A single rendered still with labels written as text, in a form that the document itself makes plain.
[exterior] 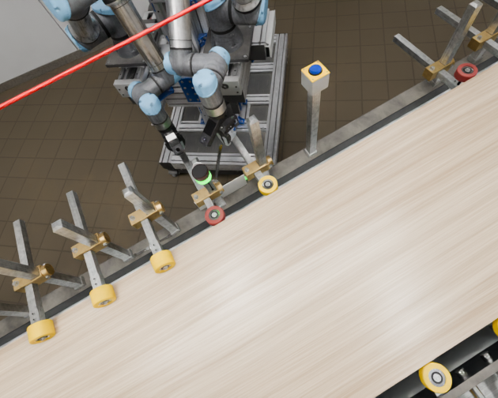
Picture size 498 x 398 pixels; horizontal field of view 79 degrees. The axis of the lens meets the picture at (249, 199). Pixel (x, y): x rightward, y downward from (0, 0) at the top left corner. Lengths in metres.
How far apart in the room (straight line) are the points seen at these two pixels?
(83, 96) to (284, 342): 2.97
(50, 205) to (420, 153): 2.64
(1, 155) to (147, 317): 2.67
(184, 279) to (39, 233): 1.88
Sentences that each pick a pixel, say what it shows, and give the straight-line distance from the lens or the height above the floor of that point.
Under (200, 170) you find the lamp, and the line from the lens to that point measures 1.09.
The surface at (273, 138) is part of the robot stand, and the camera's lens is 2.17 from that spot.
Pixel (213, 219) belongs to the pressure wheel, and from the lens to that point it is 1.22.
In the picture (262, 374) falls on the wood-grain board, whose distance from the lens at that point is 1.12.
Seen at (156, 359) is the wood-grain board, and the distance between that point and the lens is 1.22.
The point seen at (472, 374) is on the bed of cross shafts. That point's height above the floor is 0.83.
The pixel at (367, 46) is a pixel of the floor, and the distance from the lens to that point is 3.11.
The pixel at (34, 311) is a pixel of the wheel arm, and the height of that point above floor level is 0.96.
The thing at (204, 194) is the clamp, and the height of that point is 0.87.
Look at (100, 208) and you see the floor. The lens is 2.66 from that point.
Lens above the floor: 2.01
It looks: 65 degrees down
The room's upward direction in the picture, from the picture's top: 21 degrees counter-clockwise
